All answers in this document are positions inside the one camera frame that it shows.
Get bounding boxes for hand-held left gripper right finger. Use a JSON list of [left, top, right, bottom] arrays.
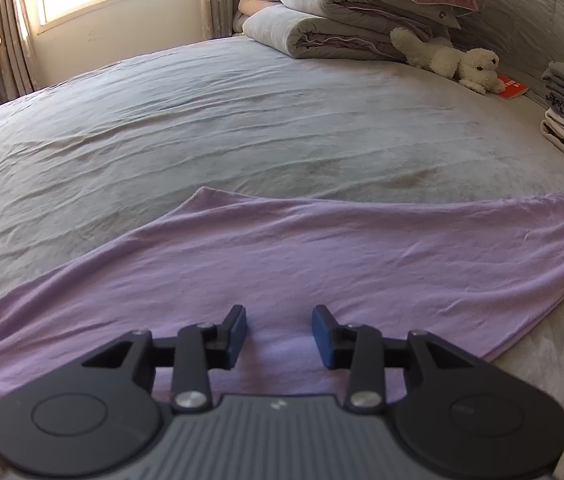
[[312, 305, 480, 414]]

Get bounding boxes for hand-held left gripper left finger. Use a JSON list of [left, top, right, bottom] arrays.
[[81, 305, 249, 414]]

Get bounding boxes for purple pants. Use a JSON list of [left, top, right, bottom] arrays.
[[0, 186, 564, 453]]

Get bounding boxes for white plush toy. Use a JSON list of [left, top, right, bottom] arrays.
[[390, 26, 506, 95]]

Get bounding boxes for light grey folded blanket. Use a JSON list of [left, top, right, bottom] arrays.
[[242, 4, 407, 61]]

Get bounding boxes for orange booklet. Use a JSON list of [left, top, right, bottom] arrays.
[[494, 72, 530, 100]]

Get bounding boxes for pink folded blanket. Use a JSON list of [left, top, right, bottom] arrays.
[[233, 0, 283, 33]]

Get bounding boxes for grey quilted headboard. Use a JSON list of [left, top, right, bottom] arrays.
[[454, 0, 564, 111]]

